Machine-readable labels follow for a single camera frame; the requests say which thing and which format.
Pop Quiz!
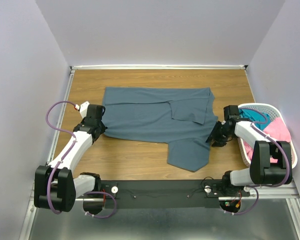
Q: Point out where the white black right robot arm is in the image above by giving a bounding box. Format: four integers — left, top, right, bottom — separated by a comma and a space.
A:
206, 118, 293, 196

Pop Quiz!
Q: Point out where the teal t-shirt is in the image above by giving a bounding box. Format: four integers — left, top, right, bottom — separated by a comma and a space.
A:
239, 107, 271, 125

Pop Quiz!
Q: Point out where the grey-blue t-shirt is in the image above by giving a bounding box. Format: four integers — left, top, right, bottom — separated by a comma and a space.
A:
102, 87, 218, 172

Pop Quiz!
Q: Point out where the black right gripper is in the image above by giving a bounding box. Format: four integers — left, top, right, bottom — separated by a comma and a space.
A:
205, 120, 233, 148

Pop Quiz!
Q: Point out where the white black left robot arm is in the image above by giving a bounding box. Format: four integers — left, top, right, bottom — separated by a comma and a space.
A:
34, 101, 107, 214

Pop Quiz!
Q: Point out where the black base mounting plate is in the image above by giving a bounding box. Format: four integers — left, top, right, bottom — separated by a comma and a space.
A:
82, 178, 250, 216

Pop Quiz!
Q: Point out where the pink t-shirt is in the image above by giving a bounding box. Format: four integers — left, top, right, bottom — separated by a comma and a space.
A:
243, 117, 291, 163

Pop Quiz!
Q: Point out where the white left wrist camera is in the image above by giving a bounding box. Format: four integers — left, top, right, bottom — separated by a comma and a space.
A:
74, 101, 90, 119

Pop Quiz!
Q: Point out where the aluminium front rail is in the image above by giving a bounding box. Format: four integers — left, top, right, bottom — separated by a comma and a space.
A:
256, 180, 300, 199

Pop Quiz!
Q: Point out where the white plastic laundry basket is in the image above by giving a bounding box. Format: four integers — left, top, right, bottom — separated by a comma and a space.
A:
238, 103, 298, 168

